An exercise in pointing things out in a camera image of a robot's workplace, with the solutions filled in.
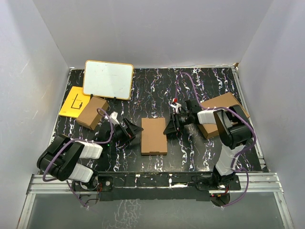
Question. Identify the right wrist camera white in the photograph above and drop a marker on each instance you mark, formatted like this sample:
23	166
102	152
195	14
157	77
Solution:
175	105

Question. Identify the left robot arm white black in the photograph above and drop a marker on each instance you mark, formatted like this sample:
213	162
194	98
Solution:
60	159

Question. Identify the yellow booklet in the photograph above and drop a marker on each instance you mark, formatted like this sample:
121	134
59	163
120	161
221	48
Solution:
75	103

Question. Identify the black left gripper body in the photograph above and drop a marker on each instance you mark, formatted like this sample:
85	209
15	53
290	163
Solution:
120	134

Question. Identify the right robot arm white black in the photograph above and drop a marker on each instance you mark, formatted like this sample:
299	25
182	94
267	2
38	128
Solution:
234	131

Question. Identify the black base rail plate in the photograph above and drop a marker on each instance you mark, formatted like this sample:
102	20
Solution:
158	185

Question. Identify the white board yellow frame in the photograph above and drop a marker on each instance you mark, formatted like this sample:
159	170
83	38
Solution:
108	79

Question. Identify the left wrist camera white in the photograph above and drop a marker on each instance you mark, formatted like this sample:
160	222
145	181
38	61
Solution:
113	118

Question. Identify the aluminium frame rail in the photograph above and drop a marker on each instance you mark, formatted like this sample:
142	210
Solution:
258	182

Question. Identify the small brown cardboard box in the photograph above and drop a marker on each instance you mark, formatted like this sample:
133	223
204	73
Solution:
89	117

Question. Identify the closed brown cardboard box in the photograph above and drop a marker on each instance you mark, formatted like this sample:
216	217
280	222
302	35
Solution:
210	128

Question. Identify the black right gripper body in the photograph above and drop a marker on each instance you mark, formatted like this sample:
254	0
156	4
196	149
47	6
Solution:
184	119

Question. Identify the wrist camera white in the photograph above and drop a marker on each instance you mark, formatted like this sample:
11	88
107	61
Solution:
113	118
175	105

